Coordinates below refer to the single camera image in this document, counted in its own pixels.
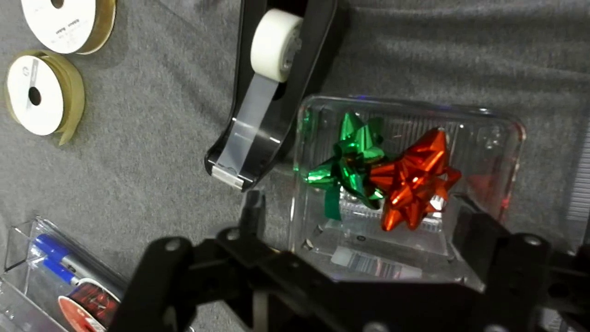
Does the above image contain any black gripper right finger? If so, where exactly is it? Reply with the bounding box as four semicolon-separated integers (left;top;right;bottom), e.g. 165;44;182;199
449;195;590;332

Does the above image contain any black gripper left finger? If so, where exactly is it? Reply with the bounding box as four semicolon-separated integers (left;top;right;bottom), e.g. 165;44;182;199
108;188;272;332

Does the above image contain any small clear plastic box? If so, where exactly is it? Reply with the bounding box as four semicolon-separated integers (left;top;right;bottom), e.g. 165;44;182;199
287;94;528;291

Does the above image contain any red gift bow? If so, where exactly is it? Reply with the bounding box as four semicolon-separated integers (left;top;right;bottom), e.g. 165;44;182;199
366;127;462;234

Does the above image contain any green gift bow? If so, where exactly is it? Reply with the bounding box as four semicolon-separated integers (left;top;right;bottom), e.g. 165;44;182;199
300;110;388;221

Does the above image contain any blue marker in narrow box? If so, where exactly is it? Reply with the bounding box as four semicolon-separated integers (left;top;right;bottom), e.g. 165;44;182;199
32;234;86;287

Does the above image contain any narrow clear plastic box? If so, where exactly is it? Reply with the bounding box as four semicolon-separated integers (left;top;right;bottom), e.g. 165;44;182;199
0;215;132;332

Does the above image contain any red ribbon spool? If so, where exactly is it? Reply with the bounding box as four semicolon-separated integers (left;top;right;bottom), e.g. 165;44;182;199
54;276;123;332

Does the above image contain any white ribbon spool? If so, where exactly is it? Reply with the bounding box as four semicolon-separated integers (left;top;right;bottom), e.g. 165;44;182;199
18;0;117;57
5;51;88;147

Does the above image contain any black tape dispenser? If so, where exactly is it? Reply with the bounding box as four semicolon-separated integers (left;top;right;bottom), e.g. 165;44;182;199
202;0;340;193

